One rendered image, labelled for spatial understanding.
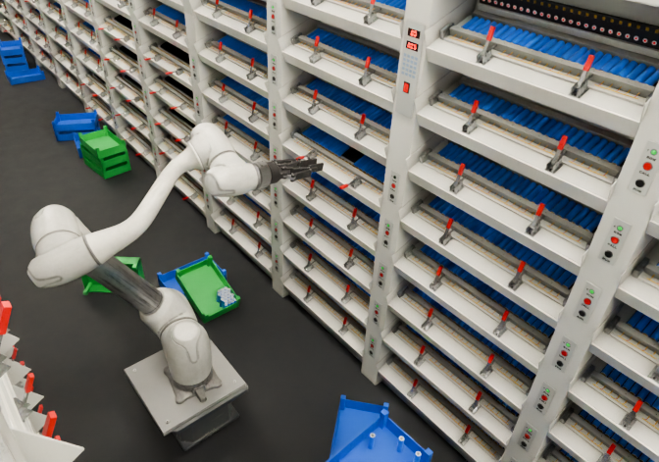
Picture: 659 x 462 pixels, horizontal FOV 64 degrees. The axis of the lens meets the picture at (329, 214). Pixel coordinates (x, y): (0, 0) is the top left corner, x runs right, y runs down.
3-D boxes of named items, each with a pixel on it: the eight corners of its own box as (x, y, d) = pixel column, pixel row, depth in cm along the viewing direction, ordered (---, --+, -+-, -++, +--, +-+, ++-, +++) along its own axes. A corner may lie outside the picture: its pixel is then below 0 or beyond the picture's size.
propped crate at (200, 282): (238, 306, 271) (240, 298, 265) (203, 324, 260) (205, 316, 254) (209, 263, 283) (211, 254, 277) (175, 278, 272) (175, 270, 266)
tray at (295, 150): (382, 216, 192) (379, 198, 186) (284, 151, 230) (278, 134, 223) (420, 183, 199) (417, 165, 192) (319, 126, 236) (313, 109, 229)
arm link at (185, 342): (177, 392, 194) (170, 354, 181) (162, 357, 207) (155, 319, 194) (219, 376, 202) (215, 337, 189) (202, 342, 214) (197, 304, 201)
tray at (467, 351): (521, 415, 172) (523, 398, 162) (388, 309, 209) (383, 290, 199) (558, 372, 179) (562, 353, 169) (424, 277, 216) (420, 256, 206)
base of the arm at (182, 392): (180, 414, 194) (178, 405, 191) (162, 370, 209) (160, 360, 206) (227, 393, 202) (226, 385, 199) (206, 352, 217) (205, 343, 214)
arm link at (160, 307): (176, 354, 210) (160, 318, 225) (208, 329, 211) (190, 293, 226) (20, 255, 154) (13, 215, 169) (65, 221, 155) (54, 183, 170)
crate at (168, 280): (176, 305, 269) (174, 294, 265) (158, 283, 282) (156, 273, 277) (227, 282, 286) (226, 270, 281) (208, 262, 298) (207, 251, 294)
